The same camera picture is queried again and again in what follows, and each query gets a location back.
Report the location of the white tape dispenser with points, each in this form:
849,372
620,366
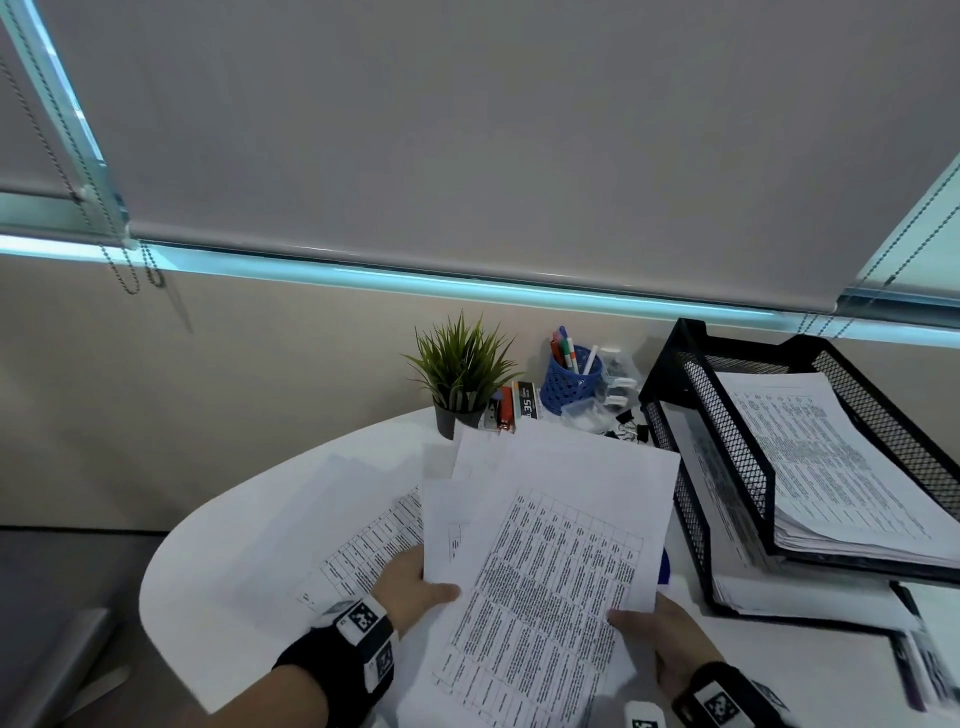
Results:
621,379

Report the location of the grey low cabinet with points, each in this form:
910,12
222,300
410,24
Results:
45,645

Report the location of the black left wristband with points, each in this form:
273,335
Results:
322,667

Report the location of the printed paper bundle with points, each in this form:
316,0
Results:
862,547
787,600
555,570
810,621
862,554
832,457

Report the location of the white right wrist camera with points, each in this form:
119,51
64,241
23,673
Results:
645,716

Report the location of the red pen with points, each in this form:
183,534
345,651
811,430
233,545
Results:
556,352

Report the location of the small dark blue box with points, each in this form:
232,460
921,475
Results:
490,414

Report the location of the glass window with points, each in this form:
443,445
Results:
375,281

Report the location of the wide grey roller blind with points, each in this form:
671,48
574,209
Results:
487,135

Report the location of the blue pen holder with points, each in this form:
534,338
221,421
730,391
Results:
568,390

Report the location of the person's left hand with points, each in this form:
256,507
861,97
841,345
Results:
405,592

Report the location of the round purple sticker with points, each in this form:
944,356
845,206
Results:
663,568

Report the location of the black marker pen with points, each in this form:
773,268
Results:
930,652

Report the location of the potted green plant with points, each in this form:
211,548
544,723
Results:
446,420

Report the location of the person's right hand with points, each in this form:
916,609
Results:
679,645

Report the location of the cluster of black binder clips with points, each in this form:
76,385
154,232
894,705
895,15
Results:
630,427

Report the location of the white table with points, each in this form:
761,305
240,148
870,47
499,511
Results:
810,675

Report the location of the green and white pen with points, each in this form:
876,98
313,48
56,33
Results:
571,354

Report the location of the white box with dark label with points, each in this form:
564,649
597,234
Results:
526,401

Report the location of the black mesh paper tray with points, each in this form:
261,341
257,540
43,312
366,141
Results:
731,457

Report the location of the dark blue pen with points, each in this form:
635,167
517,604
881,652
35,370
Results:
907,675

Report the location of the person's left forearm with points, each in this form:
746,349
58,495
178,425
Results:
270,705

